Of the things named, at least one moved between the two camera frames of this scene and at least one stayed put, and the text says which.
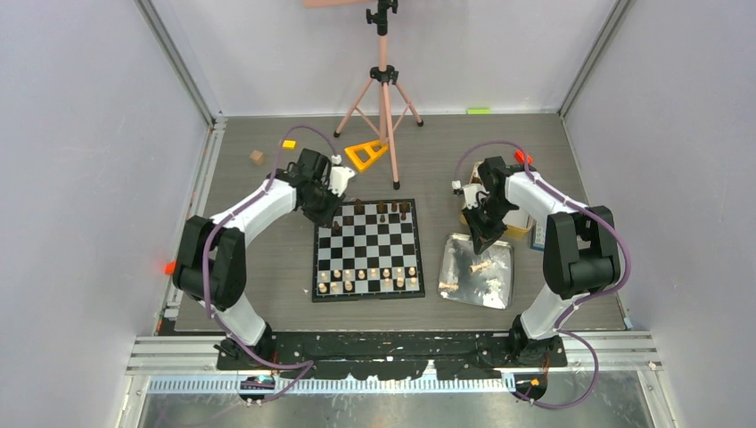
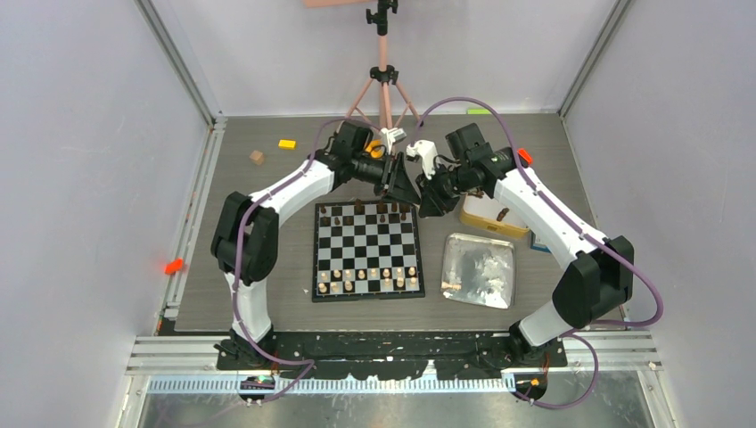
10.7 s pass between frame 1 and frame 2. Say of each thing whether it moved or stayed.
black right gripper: moved
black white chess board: stayed
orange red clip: stayed
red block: stayed
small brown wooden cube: stayed
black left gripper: moved
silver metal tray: stayed
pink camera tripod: stayed
